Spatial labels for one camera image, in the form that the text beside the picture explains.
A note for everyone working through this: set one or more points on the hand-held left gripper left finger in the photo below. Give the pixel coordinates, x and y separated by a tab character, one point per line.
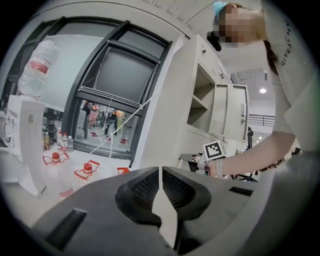
100	220

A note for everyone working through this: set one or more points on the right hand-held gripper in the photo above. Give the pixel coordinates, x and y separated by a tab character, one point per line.
213	150

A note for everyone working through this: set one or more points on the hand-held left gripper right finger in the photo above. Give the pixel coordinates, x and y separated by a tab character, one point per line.
212	215

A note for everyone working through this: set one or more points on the grey metal locker door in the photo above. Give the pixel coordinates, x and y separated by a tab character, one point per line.
232	112

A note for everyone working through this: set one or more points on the grey metal locker cabinet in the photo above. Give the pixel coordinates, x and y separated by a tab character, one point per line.
170	100

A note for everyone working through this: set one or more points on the person's right forearm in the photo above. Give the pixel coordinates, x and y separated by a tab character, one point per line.
255	155

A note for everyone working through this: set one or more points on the white wristband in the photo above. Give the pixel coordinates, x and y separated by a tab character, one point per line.
219	168

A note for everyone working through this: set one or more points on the black railing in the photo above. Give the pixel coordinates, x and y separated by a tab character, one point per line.
262	120

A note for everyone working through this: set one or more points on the round ceiling lamp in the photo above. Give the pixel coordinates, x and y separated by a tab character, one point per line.
262	90

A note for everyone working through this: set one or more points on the small clear water bottle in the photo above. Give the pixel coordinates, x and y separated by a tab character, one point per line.
59	137
70	145
64	143

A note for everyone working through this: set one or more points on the small amber bottle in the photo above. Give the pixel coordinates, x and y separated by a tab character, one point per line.
46	141

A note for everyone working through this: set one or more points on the black flask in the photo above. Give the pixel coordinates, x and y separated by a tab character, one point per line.
51	129

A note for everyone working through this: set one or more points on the white water dispenser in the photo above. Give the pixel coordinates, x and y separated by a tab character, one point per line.
27	140

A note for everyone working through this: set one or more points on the person's beige t-shirt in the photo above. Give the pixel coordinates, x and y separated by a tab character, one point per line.
295	75

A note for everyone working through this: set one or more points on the black framed window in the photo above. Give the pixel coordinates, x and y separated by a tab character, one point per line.
125	75

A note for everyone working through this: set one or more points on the person's head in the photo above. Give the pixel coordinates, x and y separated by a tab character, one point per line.
235	27

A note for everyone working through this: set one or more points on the large frosted glass panel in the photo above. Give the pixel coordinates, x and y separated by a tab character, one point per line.
72	67

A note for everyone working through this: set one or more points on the large clear dispenser water bottle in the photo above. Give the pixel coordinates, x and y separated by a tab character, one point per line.
37	70

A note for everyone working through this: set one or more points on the black head camera mount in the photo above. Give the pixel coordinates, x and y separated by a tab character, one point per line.
214	41

